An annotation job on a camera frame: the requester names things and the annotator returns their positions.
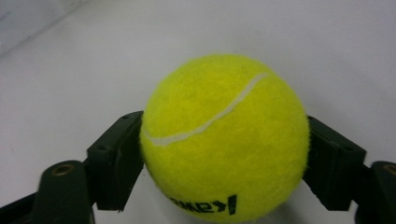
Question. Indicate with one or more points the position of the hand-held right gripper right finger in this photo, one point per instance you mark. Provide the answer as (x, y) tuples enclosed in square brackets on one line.
[(333, 161)]

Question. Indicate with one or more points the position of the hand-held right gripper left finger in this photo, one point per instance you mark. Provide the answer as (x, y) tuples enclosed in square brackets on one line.
[(116, 158)]

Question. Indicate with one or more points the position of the yellow tennis ball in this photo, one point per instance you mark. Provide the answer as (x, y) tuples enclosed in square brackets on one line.
[(224, 137)]

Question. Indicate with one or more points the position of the white table mat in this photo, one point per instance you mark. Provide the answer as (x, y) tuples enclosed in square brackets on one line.
[(77, 93)]

